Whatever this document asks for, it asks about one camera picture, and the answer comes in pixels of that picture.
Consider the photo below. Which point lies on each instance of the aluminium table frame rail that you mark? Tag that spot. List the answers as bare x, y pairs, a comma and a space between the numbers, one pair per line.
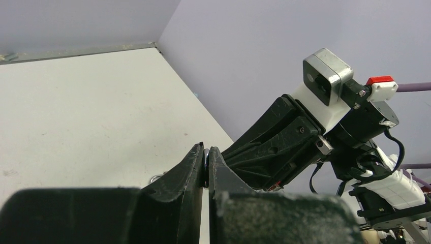
12, 58

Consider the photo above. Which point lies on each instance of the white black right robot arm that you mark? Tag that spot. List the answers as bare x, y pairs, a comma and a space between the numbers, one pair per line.
388, 198

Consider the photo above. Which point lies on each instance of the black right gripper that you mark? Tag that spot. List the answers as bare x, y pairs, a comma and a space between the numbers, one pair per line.
280, 145

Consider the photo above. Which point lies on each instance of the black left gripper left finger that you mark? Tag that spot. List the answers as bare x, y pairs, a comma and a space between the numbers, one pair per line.
166, 211

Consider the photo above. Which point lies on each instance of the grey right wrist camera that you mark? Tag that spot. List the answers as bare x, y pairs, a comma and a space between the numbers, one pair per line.
328, 91

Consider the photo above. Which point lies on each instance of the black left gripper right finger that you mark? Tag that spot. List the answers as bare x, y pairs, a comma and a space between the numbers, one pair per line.
239, 214

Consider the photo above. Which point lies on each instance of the small brass long-shackle padlock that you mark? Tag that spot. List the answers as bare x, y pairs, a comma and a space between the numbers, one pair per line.
206, 169

